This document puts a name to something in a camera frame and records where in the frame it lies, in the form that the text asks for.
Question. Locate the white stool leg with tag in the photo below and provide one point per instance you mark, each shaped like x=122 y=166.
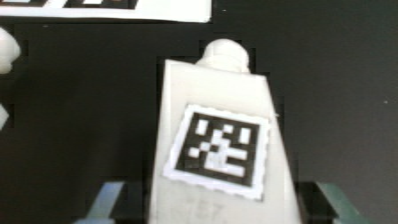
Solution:
x=220 y=180

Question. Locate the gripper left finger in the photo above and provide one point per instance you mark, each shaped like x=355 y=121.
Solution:
x=103 y=204

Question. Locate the white marker sheet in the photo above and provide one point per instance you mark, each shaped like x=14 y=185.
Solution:
x=170 y=10

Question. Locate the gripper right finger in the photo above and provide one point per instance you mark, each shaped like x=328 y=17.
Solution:
x=346 y=214

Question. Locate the white stool leg left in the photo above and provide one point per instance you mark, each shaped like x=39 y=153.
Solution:
x=9 y=54

